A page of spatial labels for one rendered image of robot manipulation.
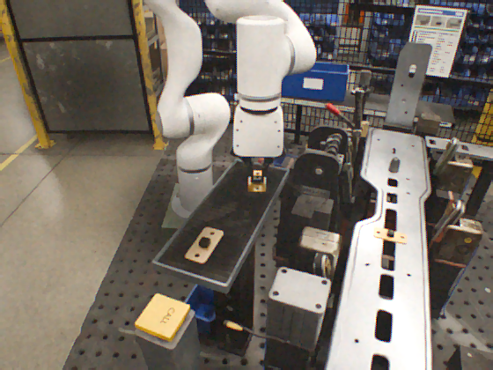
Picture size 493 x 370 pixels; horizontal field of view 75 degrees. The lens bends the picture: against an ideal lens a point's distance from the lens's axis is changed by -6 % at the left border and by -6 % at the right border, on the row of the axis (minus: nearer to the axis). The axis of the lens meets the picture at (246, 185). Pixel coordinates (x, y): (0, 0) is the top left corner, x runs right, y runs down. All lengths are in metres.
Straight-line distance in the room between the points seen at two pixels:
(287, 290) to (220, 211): 0.20
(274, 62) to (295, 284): 0.39
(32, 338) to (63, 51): 2.35
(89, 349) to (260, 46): 0.90
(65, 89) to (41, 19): 0.61
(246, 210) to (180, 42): 0.52
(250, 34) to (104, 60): 2.78
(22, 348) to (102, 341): 1.07
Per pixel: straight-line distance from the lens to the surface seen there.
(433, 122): 1.55
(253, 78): 0.63
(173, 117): 1.02
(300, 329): 0.65
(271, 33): 0.61
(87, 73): 3.43
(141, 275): 1.23
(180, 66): 1.01
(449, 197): 1.18
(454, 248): 1.02
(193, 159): 1.11
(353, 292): 0.78
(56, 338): 2.08
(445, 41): 1.78
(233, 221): 0.66
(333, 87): 1.64
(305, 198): 0.88
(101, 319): 1.15
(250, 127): 0.68
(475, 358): 0.75
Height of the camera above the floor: 1.59
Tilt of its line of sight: 34 degrees down
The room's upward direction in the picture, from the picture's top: straight up
